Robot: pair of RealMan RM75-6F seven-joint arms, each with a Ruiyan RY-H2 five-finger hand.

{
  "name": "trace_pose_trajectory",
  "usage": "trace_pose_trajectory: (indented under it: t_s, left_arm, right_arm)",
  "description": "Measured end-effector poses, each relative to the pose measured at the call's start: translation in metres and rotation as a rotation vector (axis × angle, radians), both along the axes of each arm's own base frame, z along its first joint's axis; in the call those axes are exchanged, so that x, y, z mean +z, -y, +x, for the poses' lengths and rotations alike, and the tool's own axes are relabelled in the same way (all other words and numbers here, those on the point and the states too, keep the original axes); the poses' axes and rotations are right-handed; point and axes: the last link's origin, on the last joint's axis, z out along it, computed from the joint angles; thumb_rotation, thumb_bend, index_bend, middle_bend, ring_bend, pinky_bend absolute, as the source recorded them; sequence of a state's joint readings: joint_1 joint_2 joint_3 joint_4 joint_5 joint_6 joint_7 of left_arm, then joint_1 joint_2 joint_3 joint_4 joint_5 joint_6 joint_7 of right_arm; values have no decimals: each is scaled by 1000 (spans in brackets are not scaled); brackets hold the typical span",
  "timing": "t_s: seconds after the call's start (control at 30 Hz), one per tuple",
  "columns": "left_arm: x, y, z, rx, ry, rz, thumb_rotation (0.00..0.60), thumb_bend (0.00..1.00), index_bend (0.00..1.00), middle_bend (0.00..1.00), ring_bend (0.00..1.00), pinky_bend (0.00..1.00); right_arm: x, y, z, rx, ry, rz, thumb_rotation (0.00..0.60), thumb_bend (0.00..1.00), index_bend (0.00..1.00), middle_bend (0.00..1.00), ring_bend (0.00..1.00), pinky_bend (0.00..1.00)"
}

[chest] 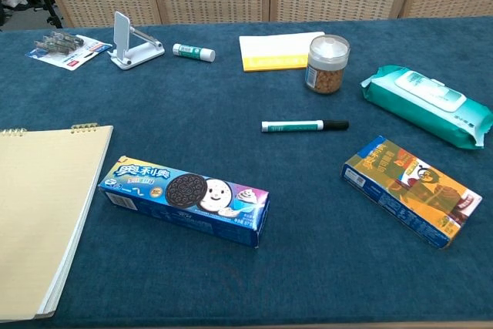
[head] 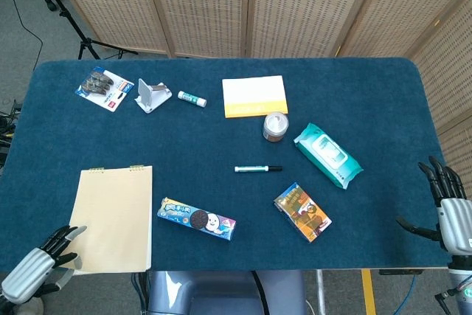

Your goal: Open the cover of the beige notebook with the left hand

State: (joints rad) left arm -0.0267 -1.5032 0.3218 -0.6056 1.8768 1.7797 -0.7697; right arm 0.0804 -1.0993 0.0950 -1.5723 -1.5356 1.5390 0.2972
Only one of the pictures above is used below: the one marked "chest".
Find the cream spiral-bound notebook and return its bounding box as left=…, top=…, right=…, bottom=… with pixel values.
left=0, top=123, right=115, bottom=321

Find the blue velvet tablecloth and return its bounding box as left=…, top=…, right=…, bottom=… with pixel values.
left=0, top=15, right=493, bottom=324

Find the green and white marker pen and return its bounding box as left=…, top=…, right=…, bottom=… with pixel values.
left=261, top=119, right=350, bottom=133

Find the blue Oreo cookie box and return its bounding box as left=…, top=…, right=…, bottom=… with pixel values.
left=98, top=156, right=270, bottom=249

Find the yellow and white sticky notepad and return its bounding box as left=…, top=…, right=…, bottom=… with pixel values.
left=238, top=31, right=327, bottom=73

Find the green and white glue stick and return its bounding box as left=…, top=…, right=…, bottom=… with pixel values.
left=172, top=43, right=216, bottom=63

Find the clear jar with brown snacks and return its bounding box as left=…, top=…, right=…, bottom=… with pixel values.
left=305, top=34, right=350, bottom=96

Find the white folding phone stand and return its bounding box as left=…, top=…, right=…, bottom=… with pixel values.
left=107, top=11, right=166, bottom=71

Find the yellow and blue Oreo box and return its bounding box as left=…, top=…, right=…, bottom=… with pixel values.
left=340, top=136, right=484, bottom=250

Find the green wet wipes pack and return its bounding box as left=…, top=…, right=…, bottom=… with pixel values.
left=359, top=65, right=493, bottom=150

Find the blister pack of binder clips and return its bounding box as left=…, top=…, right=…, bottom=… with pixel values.
left=25, top=30, right=113, bottom=72

